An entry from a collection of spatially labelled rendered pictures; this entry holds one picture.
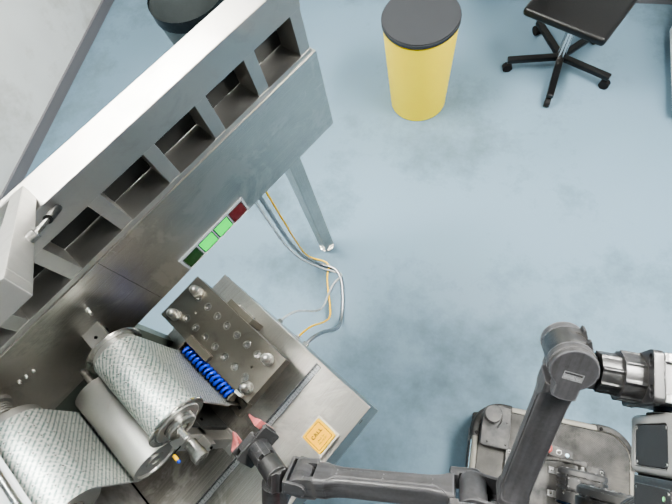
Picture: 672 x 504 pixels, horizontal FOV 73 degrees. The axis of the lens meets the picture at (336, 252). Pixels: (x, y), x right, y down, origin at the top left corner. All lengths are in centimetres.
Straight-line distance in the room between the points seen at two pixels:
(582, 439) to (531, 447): 121
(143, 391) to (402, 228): 174
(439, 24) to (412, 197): 88
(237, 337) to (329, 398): 33
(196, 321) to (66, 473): 53
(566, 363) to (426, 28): 193
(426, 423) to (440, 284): 69
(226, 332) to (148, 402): 36
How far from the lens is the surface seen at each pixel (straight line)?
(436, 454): 233
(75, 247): 120
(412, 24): 252
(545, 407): 94
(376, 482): 111
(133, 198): 117
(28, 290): 52
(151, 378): 118
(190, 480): 157
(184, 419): 116
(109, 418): 130
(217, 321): 144
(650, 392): 92
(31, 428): 124
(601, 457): 222
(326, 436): 142
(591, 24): 279
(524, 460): 102
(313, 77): 132
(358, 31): 343
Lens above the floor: 232
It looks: 67 degrees down
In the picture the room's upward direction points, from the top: 22 degrees counter-clockwise
